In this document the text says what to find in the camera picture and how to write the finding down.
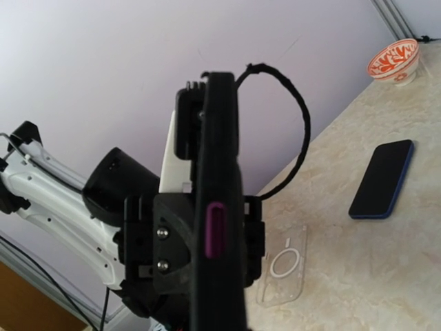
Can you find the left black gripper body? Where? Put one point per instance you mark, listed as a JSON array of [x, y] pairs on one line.
[[137, 244]]

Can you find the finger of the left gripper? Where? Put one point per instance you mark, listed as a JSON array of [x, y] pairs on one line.
[[172, 242]]

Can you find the purple smartphone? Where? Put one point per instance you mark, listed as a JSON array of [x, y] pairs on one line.
[[215, 230]]

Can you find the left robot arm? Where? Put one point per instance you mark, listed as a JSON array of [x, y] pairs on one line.
[[86, 215]]

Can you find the clear magsafe case left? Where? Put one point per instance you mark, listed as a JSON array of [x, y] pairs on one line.
[[283, 266]]

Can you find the blue-edged smartphone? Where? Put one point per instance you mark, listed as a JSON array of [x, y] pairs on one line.
[[382, 181]]

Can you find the red white patterned bowl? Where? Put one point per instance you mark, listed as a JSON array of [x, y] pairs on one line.
[[396, 64]]

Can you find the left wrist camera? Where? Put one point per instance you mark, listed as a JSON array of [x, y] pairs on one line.
[[179, 161]]

